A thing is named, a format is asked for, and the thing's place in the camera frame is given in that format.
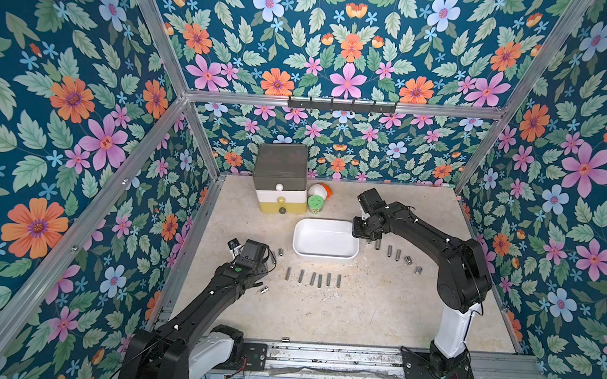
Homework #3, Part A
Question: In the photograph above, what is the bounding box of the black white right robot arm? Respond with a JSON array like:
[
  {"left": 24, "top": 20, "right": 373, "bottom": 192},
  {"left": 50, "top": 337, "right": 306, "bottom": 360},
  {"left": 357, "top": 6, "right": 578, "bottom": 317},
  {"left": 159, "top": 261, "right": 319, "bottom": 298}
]
[{"left": 352, "top": 189, "right": 493, "bottom": 379}]

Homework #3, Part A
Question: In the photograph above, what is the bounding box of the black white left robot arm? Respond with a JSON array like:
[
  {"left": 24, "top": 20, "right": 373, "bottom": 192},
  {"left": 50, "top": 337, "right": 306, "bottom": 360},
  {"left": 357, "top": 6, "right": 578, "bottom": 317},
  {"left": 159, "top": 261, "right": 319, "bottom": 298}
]
[{"left": 116, "top": 239, "right": 277, "bottom": 379}]

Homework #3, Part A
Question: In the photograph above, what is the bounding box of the white plastic storage tray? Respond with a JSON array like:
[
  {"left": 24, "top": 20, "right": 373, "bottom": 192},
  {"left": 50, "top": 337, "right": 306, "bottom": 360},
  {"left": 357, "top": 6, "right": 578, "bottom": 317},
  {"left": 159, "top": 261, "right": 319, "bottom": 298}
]
[{"left": 292, "top": 218, "right": 360, "bottom": 263}]

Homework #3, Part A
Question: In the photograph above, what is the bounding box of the grey white yellow drawer box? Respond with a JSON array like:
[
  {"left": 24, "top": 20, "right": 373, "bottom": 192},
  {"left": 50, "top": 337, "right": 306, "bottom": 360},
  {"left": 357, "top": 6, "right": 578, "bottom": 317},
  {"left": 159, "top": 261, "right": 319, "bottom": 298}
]
[{"left": 252, "top": 144, "right": 309, "bottom": 215}]

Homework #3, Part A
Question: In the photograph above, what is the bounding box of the white orange ball toy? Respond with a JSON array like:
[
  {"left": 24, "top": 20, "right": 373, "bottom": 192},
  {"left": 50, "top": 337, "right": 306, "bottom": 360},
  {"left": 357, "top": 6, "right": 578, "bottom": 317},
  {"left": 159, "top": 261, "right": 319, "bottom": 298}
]
[{"left": 308, "top": 183, "right": 333, "bottom": 200}]

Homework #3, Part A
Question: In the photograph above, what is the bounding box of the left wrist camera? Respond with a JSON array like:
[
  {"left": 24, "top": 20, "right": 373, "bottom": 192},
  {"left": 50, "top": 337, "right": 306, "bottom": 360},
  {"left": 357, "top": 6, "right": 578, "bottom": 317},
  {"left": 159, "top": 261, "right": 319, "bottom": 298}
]
[{"left": 227, "top": 239, "right": 241, "bottom": 257}]

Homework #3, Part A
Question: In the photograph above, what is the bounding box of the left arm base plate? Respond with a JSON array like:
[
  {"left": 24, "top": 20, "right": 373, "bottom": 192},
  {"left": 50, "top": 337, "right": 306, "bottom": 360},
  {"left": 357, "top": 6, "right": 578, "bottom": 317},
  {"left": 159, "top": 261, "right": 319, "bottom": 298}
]
[{"left": 214, "top": 342, "right": 269, "bottom": 372}]

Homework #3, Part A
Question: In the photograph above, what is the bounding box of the black wall hook rail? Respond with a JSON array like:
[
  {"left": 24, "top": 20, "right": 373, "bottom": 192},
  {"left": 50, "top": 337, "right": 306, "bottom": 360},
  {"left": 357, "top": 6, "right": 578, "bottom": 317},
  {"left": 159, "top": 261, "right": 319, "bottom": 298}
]
[{"left": 286, "top": 97, "right": 397, "bottom": 114}]

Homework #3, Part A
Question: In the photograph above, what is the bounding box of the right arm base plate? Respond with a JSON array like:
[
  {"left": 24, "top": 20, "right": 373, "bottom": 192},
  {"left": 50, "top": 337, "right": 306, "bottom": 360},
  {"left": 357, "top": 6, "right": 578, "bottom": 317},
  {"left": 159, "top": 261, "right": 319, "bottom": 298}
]
[{"left": 400, "top": 344, "right": 475, "bottom": 379}]

